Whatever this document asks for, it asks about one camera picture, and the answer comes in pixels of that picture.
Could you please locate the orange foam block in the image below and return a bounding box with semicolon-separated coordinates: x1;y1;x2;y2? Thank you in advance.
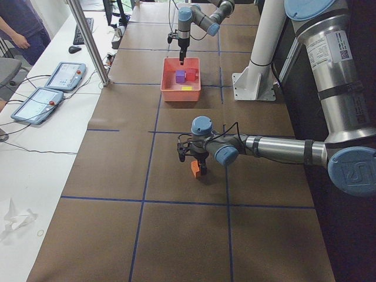
191;160;202;179

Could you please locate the aluminium frame post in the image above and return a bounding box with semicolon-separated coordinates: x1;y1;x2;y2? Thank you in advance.
67;0;110;86

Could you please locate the red foam block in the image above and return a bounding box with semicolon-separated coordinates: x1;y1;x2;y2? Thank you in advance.
186;68;199;82

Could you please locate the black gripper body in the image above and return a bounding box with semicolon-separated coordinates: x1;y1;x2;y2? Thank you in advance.
176;133;209;162
167;29;190;52

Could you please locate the black computer mouse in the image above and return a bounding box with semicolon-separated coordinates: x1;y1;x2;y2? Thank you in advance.
68;45;82;54

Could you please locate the black keyboard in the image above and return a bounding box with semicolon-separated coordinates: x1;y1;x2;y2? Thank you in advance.
72;17;95;46

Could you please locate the white side table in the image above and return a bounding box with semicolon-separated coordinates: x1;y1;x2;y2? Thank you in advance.
0;8;139;282

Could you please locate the purple foam block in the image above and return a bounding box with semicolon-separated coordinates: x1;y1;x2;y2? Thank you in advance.
175;70;186;84

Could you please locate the person in purple clothes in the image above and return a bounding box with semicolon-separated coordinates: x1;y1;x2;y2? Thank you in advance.
1;0;51;66

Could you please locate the pink plastic bin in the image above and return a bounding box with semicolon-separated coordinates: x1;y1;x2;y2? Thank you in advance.
160;58;201;102

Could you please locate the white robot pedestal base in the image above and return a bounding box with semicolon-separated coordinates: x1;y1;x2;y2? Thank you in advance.
232;0;286;101

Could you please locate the crumpled white paper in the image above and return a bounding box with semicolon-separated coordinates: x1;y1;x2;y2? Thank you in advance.
1;198;38;241

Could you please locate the grey office chair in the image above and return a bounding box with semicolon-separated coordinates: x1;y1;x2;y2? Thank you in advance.
1;58;31;88

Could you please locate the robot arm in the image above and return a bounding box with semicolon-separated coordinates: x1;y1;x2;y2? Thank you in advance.
177;1;375;197
167;1;235;65

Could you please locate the teach pendant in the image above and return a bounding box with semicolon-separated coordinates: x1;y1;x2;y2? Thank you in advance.
11;87;64;125
45;62;86;91

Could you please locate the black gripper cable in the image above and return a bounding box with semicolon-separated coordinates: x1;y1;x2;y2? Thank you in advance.
167;0;210;42
177;122;259;156

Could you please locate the upper teach pendant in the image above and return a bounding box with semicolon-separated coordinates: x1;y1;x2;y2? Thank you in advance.
45;62;86;91

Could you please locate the lower teach pendant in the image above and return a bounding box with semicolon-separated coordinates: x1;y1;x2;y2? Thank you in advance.
11;87;64;125

